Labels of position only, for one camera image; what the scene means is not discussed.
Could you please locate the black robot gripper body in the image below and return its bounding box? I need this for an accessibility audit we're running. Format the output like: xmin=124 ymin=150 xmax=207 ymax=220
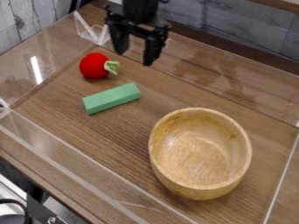
xmin=105 ymin=5 xmax=168 ymax=43

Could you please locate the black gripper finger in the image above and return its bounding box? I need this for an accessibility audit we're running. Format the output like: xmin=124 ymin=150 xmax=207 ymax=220
xmin=144 ymin=36 xmax=164 ymax=67
xmin=108 ymin=24 xmax=129 ymax=55

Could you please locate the red plush fruit green leaf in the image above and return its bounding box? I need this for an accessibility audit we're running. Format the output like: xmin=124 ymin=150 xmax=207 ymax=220
xmin=79 ymin=52 xmax=120 ymax=79

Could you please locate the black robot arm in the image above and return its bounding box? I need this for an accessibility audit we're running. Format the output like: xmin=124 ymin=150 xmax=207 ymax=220
xmin=104 ymin=0 xmax=169 ymax=67

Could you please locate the green rectangular block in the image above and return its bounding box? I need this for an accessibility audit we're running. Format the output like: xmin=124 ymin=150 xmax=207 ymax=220
xmin=81 ymin=83 xmax=141 ymax=115

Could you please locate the wooden bowl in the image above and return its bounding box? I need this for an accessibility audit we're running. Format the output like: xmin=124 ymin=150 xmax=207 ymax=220
xmin=148 ymin=108 xmax=252 ymax=200

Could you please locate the clear acrylic tray enclosure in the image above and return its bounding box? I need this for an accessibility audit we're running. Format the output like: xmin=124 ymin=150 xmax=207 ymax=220
xmin=0 ymin=17 xmax=299 ymax=224

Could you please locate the black cable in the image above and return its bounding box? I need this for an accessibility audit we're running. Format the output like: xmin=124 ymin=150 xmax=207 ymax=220
xmin=0 ymin=199 xmax=32 ymax=224

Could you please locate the black metal bracket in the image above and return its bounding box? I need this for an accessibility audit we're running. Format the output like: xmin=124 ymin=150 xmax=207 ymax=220
xmin=27 ymin=195 xmax=68 ymax=224

